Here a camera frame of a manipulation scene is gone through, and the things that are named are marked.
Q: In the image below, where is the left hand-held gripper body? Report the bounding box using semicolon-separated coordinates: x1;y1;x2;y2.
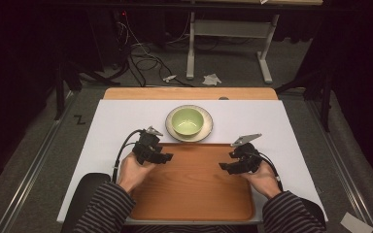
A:
131;125;165;165

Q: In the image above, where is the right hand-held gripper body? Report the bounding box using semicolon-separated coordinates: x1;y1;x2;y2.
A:
229;133;263;175

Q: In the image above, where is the person's right hand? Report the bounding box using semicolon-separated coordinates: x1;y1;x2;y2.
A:
240;159;284;200

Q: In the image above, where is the person's left hand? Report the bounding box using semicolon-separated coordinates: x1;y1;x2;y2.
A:
118;150;158;194

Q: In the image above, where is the white table mat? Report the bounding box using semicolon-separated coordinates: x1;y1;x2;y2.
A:
56;99;329;225

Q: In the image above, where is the green bowl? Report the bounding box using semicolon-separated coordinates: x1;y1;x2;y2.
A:
170;107;205;137

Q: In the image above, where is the wooden tray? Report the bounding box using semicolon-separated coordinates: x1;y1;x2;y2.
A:
128;142;256;222

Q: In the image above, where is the beige plate with dark rim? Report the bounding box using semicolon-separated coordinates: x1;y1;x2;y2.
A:
164;104;215;144

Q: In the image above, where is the person's striped torso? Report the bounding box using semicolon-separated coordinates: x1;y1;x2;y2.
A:
119;223;267;233

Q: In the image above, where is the crumpled white paper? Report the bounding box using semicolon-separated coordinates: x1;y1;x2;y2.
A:
201;73;223;87

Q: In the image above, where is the black stand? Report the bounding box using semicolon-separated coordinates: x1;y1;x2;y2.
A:
274;69;335;133
52;60;121;121

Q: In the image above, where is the flat white paper sheet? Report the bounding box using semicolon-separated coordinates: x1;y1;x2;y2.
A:
339;211;373;233

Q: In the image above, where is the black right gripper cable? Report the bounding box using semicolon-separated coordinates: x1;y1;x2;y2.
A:
257;150;285;192

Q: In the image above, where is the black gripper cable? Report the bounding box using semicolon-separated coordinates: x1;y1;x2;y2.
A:
257;150;285;192
111;128;145;184

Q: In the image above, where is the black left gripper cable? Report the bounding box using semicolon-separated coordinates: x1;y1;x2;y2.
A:
111;128;145;184

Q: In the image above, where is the tangle of floor cables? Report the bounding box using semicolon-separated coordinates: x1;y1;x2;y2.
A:
116;12;196;88

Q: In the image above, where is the metal floor rail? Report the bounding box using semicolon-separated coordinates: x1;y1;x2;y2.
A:
0;90;80;233
304;96;373;233

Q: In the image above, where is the white metal desk frame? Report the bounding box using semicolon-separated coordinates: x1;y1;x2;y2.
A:
186;11;280;85

